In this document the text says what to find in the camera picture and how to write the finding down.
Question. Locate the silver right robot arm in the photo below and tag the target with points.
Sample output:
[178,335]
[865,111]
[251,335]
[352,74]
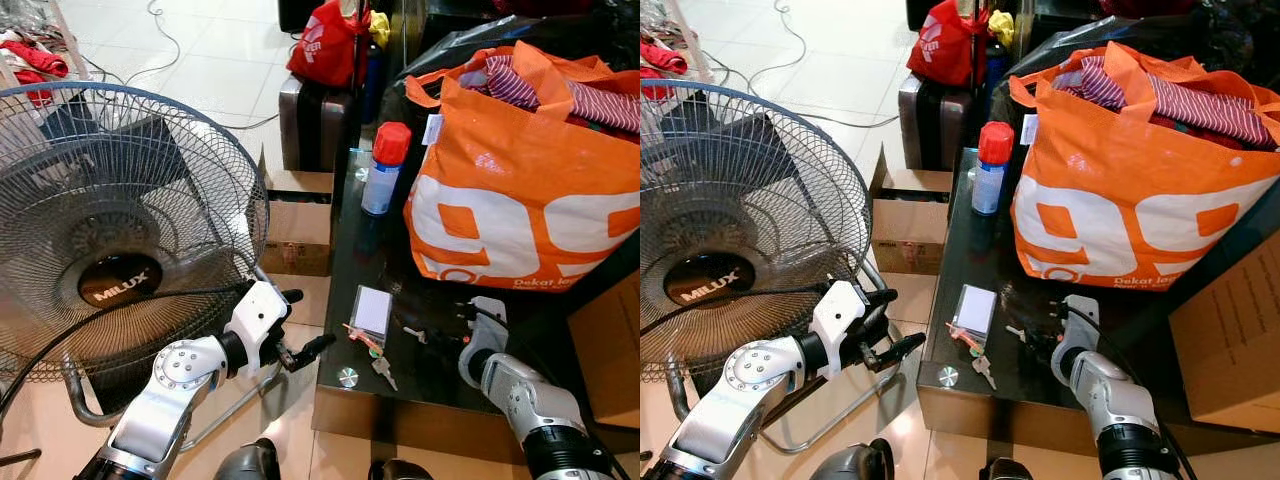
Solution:
[530,405]
[1120,405]

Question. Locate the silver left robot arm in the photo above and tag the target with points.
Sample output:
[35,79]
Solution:
[165,400]
[735,405]

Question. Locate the bunch of keys with tag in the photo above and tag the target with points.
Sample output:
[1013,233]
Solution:
[366,342]
[966,342]

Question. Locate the small single silver key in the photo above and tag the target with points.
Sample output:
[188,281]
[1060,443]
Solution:
[415,335]
[1016,333]

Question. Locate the round silver table bolt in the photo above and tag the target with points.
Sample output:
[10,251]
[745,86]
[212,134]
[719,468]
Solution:
[347,377]
[946,376]

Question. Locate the open brown cardboard box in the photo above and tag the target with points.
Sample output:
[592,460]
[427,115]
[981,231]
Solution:
[298,230]
[908,230]

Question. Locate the small white card box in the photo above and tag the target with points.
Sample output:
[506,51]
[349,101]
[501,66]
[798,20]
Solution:
[372,311]
[975,309]

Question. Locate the black glass-top table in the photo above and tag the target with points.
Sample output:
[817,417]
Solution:
[430,390]
[1040,400]

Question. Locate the dark left robot leg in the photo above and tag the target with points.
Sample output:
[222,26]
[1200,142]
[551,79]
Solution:
[850,462]
[248,462]

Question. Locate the dark robot leg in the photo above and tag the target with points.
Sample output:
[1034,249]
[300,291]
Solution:
[1012,470]
[248,462]
[850,462]
[400,470]

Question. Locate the orange and white shopping bag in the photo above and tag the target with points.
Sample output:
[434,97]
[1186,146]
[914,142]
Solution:
[1130,190]
[520,190]

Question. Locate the closed brown cardboard box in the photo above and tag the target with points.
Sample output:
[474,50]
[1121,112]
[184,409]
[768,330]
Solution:
[610,350]
[1230,340]

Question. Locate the dark right robot leg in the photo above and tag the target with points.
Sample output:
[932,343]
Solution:
[1012,470]
[400,470]

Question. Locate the spray can with red cap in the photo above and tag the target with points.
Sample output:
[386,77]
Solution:
[385,170]
[992,170]

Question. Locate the grey hard-shell suitcase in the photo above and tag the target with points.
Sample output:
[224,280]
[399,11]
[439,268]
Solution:
[315,125]
[935,122]

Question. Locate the red cloth bag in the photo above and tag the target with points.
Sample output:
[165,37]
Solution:
[940,42]
[322,45]

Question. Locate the red white striped cloth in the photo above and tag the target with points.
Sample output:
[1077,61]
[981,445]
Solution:
[1200,105]
[600,105]

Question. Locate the yellow cloth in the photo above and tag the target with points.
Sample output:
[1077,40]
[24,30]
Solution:
[380,30]
[1001,27]

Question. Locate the red garment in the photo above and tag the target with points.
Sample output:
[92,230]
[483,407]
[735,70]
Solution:
[35,62]
[662,58]

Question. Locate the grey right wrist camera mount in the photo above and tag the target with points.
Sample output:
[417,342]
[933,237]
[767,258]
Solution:
[487,335]
[1078,335]

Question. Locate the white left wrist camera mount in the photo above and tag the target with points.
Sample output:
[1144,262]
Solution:
[256,318]
[836,318]

